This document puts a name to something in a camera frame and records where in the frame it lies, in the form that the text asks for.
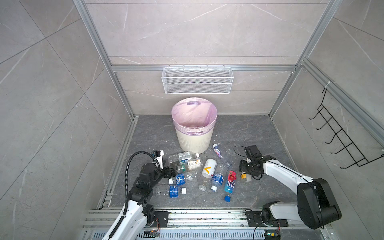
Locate clear bottle blue label upright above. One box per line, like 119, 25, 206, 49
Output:
211, 164, 228, 192

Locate crushed bottle blue label lower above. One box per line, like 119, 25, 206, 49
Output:
154, 185, 187, 198

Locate white bottle orange logo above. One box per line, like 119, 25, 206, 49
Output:
202, 159, 217, 179

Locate cream ribbed waste bin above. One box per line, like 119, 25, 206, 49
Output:
171, 96, 218, 154

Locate clear bottle white barcode label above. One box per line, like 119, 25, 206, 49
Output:
168, 152, 192, 163

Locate blue Fiji water bottle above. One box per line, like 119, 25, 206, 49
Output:
225, 171, 237, 195

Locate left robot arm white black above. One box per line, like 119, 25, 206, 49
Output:
103, 164, 177, 240

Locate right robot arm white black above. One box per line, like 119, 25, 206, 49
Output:
239, 156, 342, 230

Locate clear bottle purple label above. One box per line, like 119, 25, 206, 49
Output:
213, 144, 233, 168

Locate pink bin liner bag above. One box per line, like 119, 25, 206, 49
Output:
171, 97, 218, 136

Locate white wire mesh basket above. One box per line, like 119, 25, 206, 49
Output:
162, 67, 234, 95

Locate black corrugated cable hose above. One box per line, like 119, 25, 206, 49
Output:
124, 150, 155, 215

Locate black wire hook rack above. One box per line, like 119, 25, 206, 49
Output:
308, 88, 384, 170

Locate small bottle yellow label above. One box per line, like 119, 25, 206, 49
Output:
241, 172, 252, 183

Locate aluminium rail base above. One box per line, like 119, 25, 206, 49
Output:
79, 208, 334, 240

